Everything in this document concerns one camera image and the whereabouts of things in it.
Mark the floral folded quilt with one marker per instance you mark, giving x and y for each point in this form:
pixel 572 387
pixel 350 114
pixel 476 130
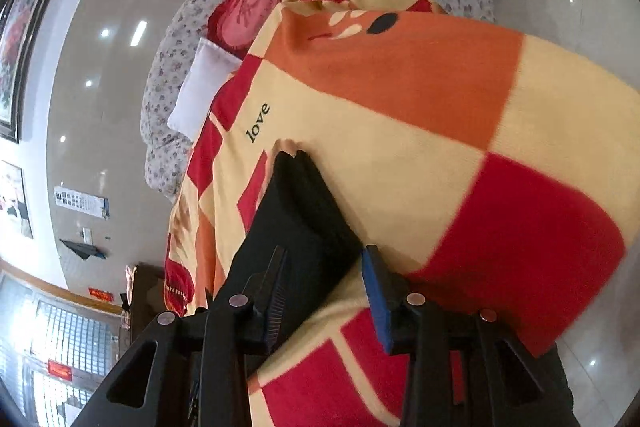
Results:
pixel 165 72

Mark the white pillow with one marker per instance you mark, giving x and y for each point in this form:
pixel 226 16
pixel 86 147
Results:
pixel 200 92

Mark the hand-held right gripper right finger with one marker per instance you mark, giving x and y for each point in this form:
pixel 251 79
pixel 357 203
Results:
pixel 380 307

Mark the dark wooden table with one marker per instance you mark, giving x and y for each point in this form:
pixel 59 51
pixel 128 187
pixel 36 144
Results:
pixel 147 297

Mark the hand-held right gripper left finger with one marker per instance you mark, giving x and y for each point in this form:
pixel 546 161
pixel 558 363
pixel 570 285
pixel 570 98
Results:
pixel 275 307

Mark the eye chart poster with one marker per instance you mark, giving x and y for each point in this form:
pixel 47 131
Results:
pixel 80 202

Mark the red window sticker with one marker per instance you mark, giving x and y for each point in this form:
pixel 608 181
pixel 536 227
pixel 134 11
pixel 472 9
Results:
pixel 59 369

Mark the white wall switch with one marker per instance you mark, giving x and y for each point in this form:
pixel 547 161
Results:
pixel 87 235

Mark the black pants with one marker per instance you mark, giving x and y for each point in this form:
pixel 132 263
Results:
pixel 295 227

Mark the red heart cushion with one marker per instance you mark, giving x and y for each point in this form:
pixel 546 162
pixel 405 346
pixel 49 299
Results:
pixel 250 12

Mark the red orange printed blanket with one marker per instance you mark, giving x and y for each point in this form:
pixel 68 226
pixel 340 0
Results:
pixel 400 132

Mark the small framed picture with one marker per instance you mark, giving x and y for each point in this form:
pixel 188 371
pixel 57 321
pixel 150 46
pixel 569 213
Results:
pixel 15 202

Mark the dark framed flower picture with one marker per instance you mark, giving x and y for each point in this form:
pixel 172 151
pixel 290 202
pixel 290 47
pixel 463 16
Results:
pixel 22 47

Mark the red wall sticker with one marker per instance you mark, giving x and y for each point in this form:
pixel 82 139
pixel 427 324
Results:
pixel 100 295

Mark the dark hanging cloth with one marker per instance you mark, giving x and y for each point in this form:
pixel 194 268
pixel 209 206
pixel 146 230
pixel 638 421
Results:
pixel 80 249

